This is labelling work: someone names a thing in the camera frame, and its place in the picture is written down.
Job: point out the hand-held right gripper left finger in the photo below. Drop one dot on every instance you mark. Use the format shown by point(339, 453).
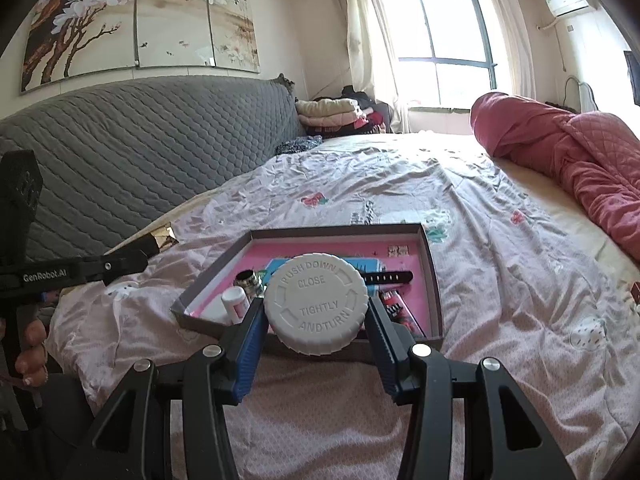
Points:
point(247, 355)

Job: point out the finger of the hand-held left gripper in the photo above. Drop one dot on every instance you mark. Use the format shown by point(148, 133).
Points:
point(125, 260)

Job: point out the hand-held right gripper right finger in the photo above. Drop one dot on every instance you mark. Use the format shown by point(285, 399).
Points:
point(385, 355)

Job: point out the red lighter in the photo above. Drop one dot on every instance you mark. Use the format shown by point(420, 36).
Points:
point(400, 310)

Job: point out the small white plastic bottle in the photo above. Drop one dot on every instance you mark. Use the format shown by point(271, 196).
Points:
point(236, 305)

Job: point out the chrome metal fitting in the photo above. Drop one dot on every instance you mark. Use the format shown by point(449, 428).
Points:
point(250, 282)

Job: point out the black and yellow wristwatch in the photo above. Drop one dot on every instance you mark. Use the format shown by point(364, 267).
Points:
point(385, 276)

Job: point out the white pill bottle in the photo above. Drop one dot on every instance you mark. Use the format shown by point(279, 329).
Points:
point(315, 305)

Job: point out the grey shallow cardboard box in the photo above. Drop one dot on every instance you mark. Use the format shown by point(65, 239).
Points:
point(432, 285)

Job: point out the person's left hand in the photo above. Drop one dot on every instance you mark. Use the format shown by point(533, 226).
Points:
point(32, 355)

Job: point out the pink and blue book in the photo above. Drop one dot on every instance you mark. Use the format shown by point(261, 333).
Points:
point(350, 251)

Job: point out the grey quilted headboard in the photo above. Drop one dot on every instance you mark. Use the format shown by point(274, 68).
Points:
point(150, 135)

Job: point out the dark patterned cloth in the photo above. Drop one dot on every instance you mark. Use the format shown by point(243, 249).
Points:
point(297, 146)

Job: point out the stack of folded clothes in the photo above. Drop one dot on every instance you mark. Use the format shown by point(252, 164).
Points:
point(325, 110)

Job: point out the red quilted blanket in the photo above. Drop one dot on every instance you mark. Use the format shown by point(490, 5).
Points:
point(550, 135)

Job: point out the cream curtain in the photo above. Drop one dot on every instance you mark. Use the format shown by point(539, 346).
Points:
point(370, 50)
point(510, 40)

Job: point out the black flat television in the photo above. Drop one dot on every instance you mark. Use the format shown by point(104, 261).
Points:
point(634, 77)

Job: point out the white air conditioner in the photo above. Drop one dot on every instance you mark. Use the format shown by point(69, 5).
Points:
point(570, 0)

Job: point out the blossom tree wall painting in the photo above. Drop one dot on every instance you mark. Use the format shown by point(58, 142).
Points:
point(100, 20)

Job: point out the white curved frame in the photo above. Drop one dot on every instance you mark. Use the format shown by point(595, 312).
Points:
point(587, 95)

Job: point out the window with dark frame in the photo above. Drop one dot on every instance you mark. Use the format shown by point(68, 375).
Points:
point(450, 30)

